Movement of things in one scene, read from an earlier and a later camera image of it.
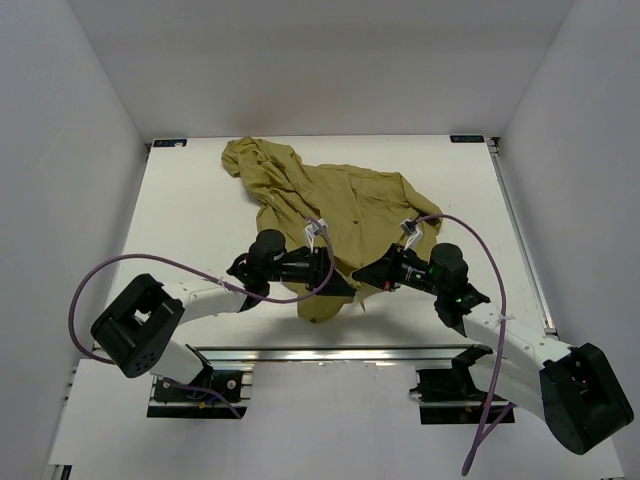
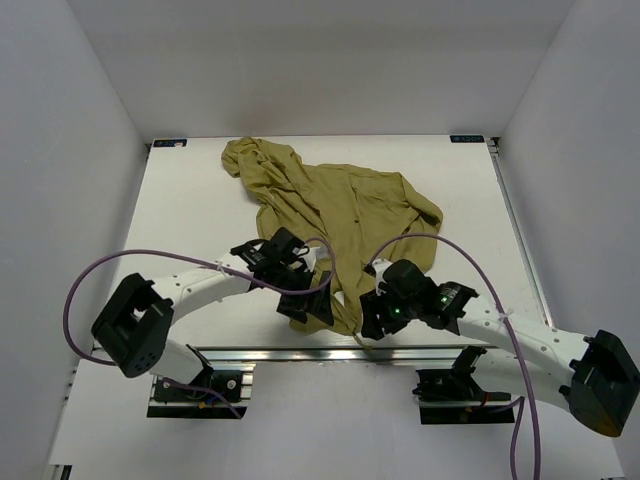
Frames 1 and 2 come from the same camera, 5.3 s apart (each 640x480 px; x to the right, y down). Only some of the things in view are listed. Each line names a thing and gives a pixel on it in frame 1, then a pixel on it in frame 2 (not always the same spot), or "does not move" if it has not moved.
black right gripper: x=385 y=272 -> x=372 y=305
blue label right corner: x=467 y=139 does not move
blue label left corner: x=170 y=142 does not move
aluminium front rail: x=406 y=355 does not move
